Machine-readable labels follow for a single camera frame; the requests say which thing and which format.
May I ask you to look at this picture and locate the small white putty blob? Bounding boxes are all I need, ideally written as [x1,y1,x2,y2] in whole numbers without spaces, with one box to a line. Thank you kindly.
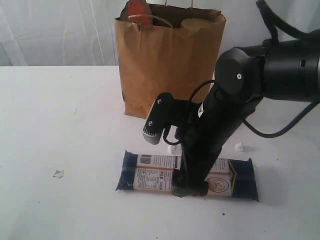
[168,145,177,155]
[234,142,245,152]

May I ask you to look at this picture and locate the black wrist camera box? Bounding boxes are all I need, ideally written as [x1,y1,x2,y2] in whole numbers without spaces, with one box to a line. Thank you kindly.
[142,92,189,146]

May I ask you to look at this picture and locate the clear jar gold lid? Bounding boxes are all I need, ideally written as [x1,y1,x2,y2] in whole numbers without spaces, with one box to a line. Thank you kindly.
[181,18,213,32]

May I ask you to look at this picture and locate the small torn plastic scrap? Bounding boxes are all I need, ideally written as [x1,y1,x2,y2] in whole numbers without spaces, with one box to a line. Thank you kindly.
[53,169,65,179]

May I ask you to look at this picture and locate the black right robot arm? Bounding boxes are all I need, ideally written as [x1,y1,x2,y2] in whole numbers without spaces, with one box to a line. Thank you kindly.
[172,34,320,197]

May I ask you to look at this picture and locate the brown paper shopping bag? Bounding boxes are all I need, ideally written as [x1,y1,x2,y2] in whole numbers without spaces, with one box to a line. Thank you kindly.
[114,3,227,118]

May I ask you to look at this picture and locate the long noodle package dark ends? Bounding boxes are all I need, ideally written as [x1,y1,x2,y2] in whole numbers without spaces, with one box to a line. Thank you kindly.
[116,151,259,202]

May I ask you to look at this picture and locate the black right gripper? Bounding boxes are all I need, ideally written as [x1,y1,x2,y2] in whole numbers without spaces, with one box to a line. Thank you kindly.
[171,84,258,197]

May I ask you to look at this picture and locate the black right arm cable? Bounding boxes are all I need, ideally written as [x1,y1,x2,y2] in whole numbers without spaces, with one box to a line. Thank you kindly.
[162,0,320,146]

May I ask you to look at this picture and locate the kraft stand-up coffee pouch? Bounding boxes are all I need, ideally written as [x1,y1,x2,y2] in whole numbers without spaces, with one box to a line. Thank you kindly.
[119,0,153,26]

